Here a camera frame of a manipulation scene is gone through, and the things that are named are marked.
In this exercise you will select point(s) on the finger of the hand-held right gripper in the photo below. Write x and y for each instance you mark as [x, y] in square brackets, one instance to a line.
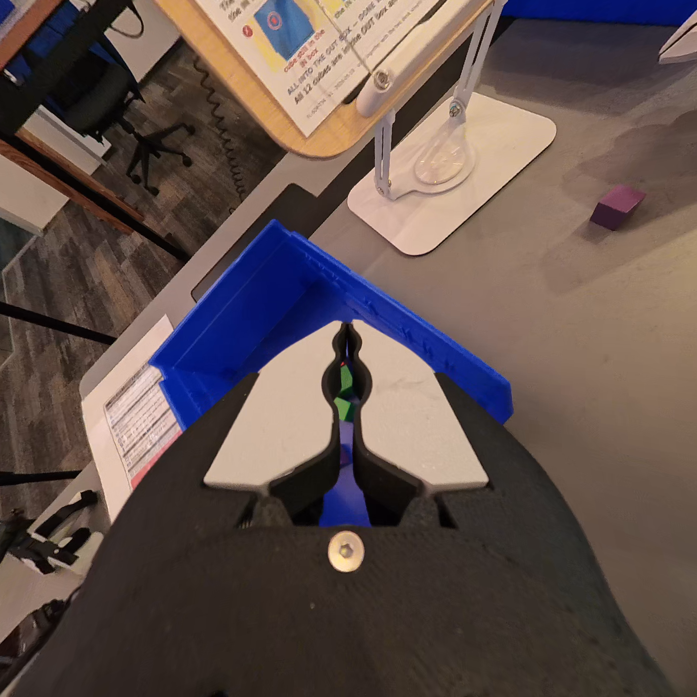
[683, 46]

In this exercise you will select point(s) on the printed instruction sheet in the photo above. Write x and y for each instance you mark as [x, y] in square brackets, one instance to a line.
[321, 65]

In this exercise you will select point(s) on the white document stand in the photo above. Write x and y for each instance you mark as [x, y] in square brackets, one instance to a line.
[463, 207]

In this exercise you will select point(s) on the green cube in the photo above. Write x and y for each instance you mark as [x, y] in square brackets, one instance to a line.
[344, 408]
[344, 377]

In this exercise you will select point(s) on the white printed paper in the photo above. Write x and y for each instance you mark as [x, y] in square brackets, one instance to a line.
[141, 414]

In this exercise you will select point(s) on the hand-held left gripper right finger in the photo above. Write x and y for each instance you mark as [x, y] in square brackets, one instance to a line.
[419, 430]

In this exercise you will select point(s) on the black office chair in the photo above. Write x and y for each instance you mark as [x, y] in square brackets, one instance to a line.
[103, 103]

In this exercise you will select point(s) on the purple cube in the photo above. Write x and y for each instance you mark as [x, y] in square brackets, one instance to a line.
[618, 207]

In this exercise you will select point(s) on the blue plastic bin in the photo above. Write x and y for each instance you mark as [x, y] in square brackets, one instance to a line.
[261, 305]
[599, 11]

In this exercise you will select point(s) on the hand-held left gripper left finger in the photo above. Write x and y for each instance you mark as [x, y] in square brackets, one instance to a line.
[272, 430]

